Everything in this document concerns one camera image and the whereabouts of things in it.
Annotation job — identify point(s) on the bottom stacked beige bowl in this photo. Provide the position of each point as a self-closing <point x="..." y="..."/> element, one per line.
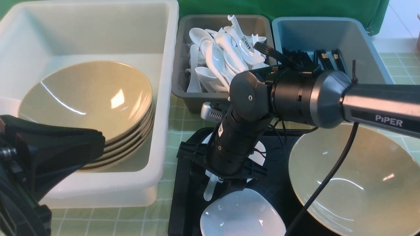
<point x="98" y="167"/>

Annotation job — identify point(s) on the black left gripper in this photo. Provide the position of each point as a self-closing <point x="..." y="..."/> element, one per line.
<point x="41" y="156"/>

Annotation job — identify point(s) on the green cloth backdrop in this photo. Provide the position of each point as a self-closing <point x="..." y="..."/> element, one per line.
<point x="370" y="13"/>

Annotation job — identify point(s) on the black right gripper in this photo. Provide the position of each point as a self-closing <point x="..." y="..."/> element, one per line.
<point x="226" y="155"/>

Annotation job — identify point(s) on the black plastic serving tray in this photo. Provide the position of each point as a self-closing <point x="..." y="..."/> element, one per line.
<point x="188" y="203"/>

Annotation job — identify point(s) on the pile of black chopsticks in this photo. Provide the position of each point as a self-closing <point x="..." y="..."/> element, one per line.
<point x="327" y="60"/>

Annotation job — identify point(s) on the large white plastic tub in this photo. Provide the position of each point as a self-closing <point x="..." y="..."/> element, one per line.
<point x="40" y="37"/>

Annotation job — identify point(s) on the white ceramic soup spoon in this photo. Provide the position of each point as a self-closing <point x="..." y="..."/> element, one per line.
<point x="210" y="188"/>

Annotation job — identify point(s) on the green checkered tablecloth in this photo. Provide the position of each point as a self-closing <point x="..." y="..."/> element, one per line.
<point x="153" y="220"/>

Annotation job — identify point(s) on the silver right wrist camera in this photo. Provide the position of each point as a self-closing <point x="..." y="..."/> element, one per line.
<point x="213" y="111"/>

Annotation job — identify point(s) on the blue plastic chopstick bin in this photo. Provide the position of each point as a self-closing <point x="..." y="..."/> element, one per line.
<point x="306" y="37"/>

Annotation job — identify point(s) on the beige noodle bowl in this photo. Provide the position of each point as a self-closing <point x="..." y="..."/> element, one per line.
<point x="375" y="192"/>

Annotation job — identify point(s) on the white square dish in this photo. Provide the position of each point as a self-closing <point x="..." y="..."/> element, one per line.
<point x="241" y="213"/>
<point x="255" y="156"/>

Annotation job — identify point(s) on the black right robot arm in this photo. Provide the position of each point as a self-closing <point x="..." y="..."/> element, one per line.
<point x="305" y="95"/>

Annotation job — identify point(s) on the grey plastic spoon bin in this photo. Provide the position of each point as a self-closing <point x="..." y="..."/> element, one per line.
<point x="250" y="24"/>

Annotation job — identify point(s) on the pile of white spoons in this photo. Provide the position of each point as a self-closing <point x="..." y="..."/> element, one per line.
<point x="215" y="57"/>

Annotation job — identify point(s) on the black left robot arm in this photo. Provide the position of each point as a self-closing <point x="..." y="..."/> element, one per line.
<point x="21" y="214"/>

